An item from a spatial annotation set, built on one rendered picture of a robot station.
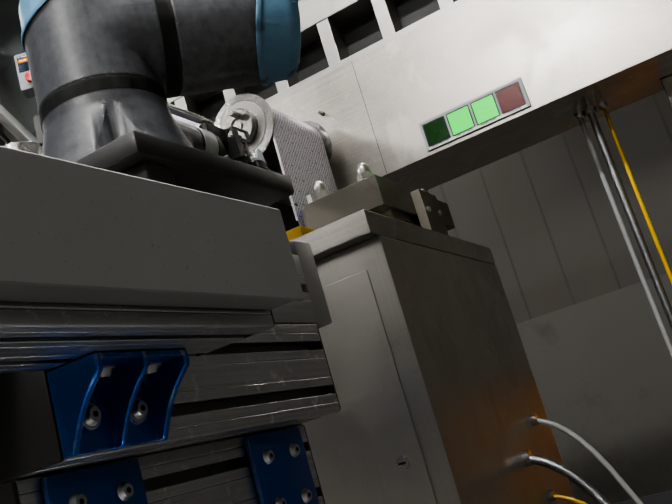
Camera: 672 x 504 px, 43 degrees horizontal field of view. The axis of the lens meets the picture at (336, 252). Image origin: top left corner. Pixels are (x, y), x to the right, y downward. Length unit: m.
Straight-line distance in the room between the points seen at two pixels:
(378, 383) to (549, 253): 2.56
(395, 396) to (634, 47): 0.95
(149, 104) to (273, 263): 0.26
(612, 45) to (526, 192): 2.03
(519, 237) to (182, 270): 3.41
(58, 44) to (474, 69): 1.30
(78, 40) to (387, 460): 0.79
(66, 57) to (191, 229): 0.32
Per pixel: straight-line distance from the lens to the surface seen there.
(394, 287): 1.30
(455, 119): 1.94
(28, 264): 0.41
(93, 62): 0.78
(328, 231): 1.32
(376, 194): 1.58
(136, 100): 0.77
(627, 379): 3.73
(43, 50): 0.81
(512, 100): 1.91
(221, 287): 0.51
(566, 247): 3.80
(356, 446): 1.33
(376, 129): 2.01
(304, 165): 1.82
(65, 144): 0.75
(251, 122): 1.76
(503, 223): 3.88
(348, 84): 2.08
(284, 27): 0.84
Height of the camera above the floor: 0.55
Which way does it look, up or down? 13 degrees up
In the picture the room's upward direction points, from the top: 16 degrees counter-clockwise
